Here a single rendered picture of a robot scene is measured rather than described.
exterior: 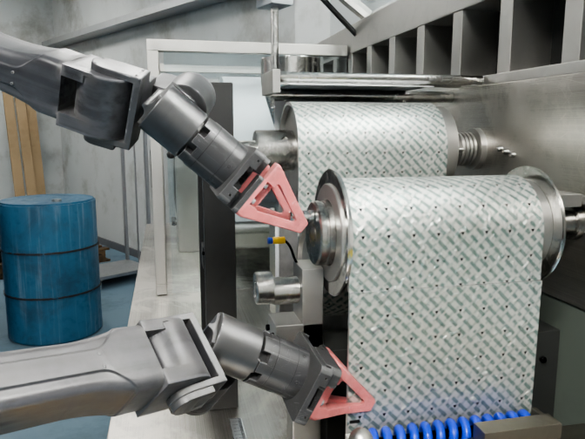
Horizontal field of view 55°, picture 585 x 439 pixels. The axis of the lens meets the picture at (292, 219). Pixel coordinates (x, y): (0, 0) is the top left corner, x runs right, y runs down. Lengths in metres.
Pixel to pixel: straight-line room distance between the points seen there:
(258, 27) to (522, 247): 3.79
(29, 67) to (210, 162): 0.20
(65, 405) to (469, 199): 0.46
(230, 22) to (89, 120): 4.06
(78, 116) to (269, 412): 0.59
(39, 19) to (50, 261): 4.68
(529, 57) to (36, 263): 3.29
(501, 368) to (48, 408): 0.50
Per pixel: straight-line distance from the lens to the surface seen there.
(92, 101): 0.61
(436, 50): 1.24
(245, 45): 1.61
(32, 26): 7.96
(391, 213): 0.62
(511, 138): 0.93
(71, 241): 3.82
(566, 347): 0.86
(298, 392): 0.61
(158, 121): 0.60
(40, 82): 0.64
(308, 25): 3.58
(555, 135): 0.85
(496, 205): 0.68
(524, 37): 0.98
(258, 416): 0.99
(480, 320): 0.69
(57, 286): 3.85
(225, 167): 0.60
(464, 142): 0.97
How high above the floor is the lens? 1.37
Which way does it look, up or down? 9 degrees down
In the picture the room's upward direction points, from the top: straight up
